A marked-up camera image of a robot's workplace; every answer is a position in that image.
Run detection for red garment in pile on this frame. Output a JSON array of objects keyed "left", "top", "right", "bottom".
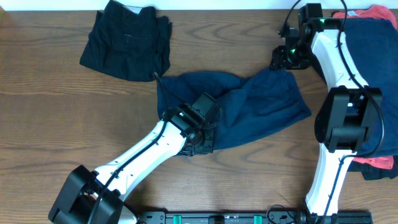
[{"left": 332, "top": 4, "right": 398, "bottom": 170}]

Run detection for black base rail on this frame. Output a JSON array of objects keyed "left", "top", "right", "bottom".
[{"left": 138, "top": 209, "right": 373, "bottom": 224}]

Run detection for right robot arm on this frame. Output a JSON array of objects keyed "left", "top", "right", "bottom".
[{"left": 270, "top": 3, "right": 385, "bottom": 223}]

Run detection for folded black shorts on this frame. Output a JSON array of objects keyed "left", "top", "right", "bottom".
[{"left": 80, "top": 1, "right": 172, "bottom": 82}]

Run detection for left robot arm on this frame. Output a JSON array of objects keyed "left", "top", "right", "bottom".
[{"left": 48, "top": 93, "right": 220, "bottom": 223}]

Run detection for navy blue garment in pile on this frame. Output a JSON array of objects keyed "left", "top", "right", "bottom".
[{"left": 341, "top": 17, "right": 398, "bottom": 158}]

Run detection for navy blue shorts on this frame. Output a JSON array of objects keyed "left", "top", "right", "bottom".
[{"left": 157, "top": 68, "right": 311, "bottom": 150}]

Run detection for black garment under pile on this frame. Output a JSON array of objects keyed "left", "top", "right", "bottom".
[{"left": 348, "top": 161, "right": 397, "bottom": 180}]

